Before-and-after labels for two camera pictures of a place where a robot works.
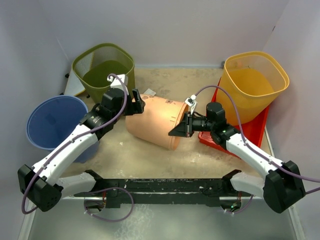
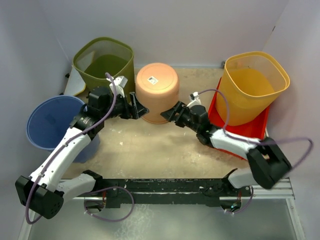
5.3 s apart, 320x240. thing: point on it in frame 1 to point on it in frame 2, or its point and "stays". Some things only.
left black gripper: x=135 y=107 stays
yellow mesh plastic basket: x=252 y=78 stays
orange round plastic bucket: x=160 y=116 to x=157 y=88
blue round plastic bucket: x=53 y=119 stays
